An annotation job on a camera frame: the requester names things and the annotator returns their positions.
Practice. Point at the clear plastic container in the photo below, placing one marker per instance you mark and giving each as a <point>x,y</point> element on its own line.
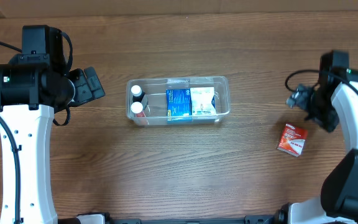
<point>155,89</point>

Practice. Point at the brown syrup bottle white cap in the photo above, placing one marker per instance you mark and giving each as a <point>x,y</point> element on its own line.
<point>139,95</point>

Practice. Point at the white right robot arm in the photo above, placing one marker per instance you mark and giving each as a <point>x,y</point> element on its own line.
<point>334,103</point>

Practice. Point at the red medicine box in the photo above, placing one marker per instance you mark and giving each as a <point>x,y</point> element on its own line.
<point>292,140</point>

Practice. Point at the orange tablet tube white cap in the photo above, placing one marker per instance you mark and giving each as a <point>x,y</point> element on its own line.
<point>137,109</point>

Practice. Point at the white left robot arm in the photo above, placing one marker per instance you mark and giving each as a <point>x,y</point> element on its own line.
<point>32,89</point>

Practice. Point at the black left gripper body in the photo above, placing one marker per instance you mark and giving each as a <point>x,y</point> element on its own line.
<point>84,88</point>

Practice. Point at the white bandage box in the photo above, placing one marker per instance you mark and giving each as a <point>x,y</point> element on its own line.
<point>202,101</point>

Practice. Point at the blue cough drops box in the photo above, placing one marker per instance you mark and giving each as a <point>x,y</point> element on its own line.
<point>179,105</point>

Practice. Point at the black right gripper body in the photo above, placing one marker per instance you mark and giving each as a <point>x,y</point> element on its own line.
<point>319,109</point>

